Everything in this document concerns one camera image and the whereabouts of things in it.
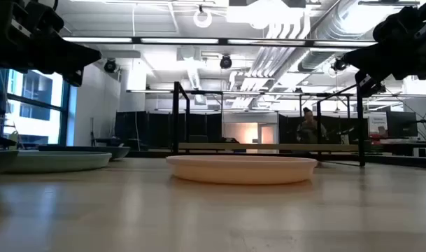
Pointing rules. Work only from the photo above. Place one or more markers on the left gripper short black finger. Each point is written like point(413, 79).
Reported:
point(73, 77)

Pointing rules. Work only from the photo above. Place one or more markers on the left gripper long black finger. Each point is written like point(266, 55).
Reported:
point(76, 56)

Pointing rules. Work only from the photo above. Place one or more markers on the right gripper short black finger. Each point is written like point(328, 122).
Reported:
point(369, 85)

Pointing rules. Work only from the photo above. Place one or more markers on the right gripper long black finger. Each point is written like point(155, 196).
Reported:
point(373, 61)

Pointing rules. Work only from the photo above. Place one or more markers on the light green plate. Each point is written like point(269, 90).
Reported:
point(58, 161)

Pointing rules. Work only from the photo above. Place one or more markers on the black bowl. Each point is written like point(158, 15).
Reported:
point(118, 151)

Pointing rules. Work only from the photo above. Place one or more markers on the cream plate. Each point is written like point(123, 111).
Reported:
point(240, 171)

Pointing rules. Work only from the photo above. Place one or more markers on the white poster sign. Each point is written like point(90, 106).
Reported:
point(377, 122)

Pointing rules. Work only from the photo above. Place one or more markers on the black framed window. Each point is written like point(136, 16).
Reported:
point(34, 108)

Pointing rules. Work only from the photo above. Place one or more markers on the black computer monitor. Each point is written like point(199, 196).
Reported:
point(402, 124)

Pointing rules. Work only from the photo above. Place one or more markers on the person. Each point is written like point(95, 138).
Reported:
point(307, 131)

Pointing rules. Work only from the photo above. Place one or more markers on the white small box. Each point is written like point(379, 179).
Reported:
point(422, 152)

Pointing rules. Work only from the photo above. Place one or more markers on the long ceiling light bar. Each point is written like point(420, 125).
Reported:
point(179, 41)

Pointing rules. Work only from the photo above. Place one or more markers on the black dish rack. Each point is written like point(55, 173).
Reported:
point(268, 147)

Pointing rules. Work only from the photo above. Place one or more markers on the black partition wall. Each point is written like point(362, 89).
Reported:
point(156, 129)

